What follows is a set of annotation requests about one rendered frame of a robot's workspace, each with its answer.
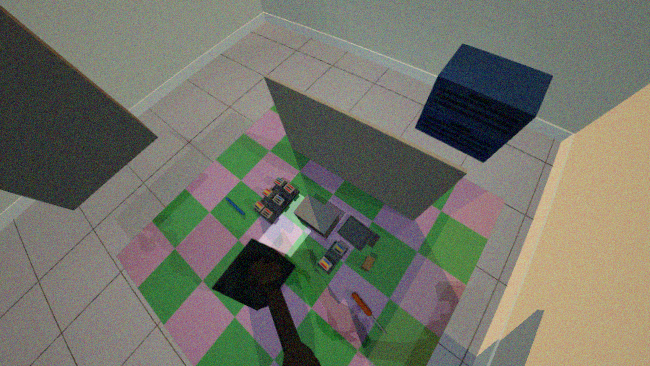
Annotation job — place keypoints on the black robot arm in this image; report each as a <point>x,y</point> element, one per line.
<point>266,278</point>

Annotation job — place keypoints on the orange-handled screwdriver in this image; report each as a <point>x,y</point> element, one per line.
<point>364,308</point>

